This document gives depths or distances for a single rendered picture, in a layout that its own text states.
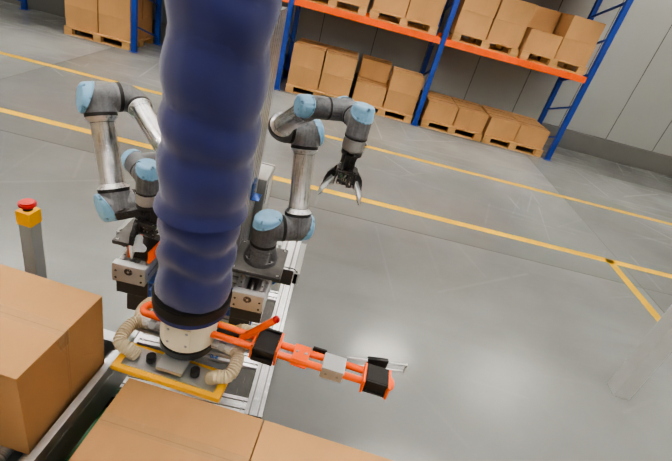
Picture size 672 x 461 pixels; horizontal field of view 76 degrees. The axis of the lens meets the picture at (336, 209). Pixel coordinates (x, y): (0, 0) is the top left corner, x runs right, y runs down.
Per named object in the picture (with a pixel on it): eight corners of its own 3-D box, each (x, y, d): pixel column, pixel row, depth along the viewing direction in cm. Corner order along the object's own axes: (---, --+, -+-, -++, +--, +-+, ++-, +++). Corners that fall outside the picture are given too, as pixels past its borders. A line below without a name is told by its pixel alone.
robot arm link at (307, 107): (258, 115, 177) (301, 83, 133) (283, 117, 182) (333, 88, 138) (258, 143, 177) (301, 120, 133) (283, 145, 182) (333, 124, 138)
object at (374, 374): (358, 392, 129) (363, 381, 127) (361, 372, 135) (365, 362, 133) (385, 400, 129) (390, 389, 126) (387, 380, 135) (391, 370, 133)
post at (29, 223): (37, 366, 233) (14, 210, 185) (46, 356, 239) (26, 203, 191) (48, 369, 233) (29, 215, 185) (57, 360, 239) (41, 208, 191)
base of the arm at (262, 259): (248, 244, 198) (251, 227, 193) (280, 252, 199) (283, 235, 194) (239, 264, 184) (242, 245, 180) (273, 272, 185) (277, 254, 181)
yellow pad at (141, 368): (109, 369, 127) (109, 358, 125) (129, 344, 136) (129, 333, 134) (218, 404, 126) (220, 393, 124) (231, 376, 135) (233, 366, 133)
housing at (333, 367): (318, 377, 130) (321, 367, 128) (322, 360, 136) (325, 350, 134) (340, 384, 130) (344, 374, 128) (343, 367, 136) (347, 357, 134)
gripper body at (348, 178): (331, 185, 143) (340, 152, 137) (333, 175, 150) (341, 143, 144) (353, 191, 143) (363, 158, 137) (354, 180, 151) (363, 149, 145)
